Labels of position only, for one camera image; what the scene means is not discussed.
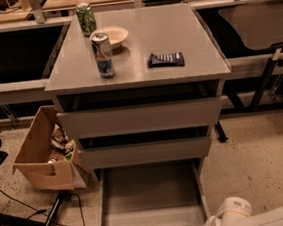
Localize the grey bottom drawer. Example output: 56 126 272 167
97 159 210 226

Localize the grey drawer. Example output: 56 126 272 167
97 159 210 226
78 127 211 169
54 82 222 139

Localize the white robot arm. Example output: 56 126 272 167
204 197 283 226

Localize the grey top drawer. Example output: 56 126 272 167
54 82 222 139

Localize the grey drawer cabinet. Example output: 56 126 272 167
37 0 242 187

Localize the grey middle drawer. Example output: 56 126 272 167
78 127 211 169

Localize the dark blue snack packet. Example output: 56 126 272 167
147 52 185 67

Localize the blue white tall can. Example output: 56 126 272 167
90 32 115 79

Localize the white paper bowl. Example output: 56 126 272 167
93 26 128 50

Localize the cardboard box with trash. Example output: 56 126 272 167
12 105 91 190

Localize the black tripod leg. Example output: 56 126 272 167
44 190 70 226

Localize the green soda can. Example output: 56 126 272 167
76 2 97 37

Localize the grey chair seat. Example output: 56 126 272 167
219 0 283 51

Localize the black cable on floor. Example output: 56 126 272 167
0 172 88 226

